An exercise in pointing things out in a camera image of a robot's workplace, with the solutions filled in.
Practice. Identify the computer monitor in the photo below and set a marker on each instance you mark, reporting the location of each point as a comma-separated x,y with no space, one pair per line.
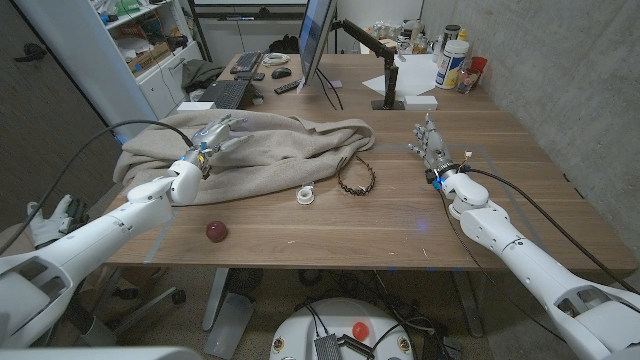
315,35

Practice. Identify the purple sticky note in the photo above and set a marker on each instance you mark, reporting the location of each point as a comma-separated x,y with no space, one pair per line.
335,84

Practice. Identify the grey green jacket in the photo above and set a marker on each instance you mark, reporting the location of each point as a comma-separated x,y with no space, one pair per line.
200,72

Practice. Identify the dark red plum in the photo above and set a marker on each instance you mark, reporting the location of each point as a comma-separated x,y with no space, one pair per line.
216,231

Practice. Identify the white tape roll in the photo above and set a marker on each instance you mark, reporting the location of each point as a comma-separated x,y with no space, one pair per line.
303,198

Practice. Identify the grey table leg with foot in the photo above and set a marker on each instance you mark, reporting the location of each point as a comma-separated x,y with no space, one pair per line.
227,315

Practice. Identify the white shelf cabinet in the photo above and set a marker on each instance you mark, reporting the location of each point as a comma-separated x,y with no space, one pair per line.
90,65

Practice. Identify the dark braided headband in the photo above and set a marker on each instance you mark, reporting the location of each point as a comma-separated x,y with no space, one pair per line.
356,192

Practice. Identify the black remote control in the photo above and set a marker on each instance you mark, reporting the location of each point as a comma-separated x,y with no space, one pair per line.
288,86

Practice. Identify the white box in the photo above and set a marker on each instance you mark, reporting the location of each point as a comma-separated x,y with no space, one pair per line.
196,106
420,102

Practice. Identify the person's white gloved hand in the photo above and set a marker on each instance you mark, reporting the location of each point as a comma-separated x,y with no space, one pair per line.
50,227

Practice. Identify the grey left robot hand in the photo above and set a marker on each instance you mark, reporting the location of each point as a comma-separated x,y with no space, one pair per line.
212,137

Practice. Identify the black keyboard with wide body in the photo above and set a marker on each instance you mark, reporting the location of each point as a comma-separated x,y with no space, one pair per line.
227,94

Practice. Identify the black round fan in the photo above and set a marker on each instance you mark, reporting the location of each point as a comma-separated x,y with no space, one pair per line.
245,281

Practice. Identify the cardboard box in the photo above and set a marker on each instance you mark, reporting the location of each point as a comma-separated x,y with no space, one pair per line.
147,57

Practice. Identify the black bag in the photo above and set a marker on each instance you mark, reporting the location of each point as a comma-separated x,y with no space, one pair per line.
285,45

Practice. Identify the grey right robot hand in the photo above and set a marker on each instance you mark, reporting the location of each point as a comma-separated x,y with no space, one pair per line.
435,147

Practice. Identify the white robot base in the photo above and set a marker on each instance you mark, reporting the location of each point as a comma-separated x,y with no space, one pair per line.
340,312

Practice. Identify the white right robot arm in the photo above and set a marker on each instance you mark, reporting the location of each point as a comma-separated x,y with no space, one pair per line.
525,260

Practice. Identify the beige coat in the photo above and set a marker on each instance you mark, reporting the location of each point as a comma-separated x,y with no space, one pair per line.
285,145

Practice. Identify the black slim keyboard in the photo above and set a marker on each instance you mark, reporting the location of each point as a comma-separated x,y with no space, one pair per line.
245,62

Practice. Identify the small black phone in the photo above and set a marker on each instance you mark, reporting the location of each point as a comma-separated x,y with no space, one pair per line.
249,76

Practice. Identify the dark thermos bottle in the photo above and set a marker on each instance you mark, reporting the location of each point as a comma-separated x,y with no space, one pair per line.
451,34

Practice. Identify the clear glass cup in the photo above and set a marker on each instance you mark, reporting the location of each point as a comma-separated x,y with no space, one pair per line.
466,81

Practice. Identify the red emergency stop button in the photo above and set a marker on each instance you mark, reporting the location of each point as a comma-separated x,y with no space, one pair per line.
360,330

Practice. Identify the white paper sheet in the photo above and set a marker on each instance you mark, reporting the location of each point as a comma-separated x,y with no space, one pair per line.
410,75

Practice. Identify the red cup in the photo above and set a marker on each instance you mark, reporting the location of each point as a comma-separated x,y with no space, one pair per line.
480,65

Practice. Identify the white wipes canister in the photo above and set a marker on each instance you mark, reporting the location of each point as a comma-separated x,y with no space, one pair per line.
451,65

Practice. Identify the black computer mouse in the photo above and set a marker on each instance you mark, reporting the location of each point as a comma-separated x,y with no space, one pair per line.
281,73

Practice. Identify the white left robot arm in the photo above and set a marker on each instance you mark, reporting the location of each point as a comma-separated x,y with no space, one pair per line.
90,240

